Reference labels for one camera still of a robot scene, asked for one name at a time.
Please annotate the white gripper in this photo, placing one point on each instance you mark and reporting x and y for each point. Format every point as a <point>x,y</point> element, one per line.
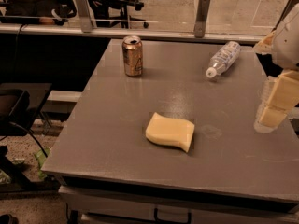
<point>289,44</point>

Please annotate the clear plastic water bottle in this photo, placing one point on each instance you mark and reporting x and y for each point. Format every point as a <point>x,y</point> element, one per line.
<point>223,59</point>

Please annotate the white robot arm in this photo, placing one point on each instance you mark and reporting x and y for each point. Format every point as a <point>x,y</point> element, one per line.
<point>280,94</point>

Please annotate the yellow sponge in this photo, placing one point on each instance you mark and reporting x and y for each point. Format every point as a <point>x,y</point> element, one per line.
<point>170,132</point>

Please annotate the gold soda can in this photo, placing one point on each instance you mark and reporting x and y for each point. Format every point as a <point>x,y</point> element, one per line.
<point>132,51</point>

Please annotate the black office chair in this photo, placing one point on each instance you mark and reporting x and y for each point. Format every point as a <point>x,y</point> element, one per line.
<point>109,13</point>

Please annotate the white under-table cabinet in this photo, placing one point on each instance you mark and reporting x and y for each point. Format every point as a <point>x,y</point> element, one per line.
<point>111,207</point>

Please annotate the green crumpled wrapper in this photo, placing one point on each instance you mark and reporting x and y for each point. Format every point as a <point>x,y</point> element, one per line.
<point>41,158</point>

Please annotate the black side stand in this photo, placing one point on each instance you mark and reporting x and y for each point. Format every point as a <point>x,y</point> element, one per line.
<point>27,108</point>

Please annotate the right metal bracket post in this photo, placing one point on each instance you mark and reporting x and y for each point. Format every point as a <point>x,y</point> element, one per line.
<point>201,18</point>

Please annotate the metal bracket post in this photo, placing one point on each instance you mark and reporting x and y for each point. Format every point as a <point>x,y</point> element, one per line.
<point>201,18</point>
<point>86,23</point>

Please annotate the left metal bracket post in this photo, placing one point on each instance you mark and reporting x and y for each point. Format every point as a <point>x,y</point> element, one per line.
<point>86,23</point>

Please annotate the metal guard rail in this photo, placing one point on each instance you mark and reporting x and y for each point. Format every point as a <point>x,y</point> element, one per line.
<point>121,33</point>

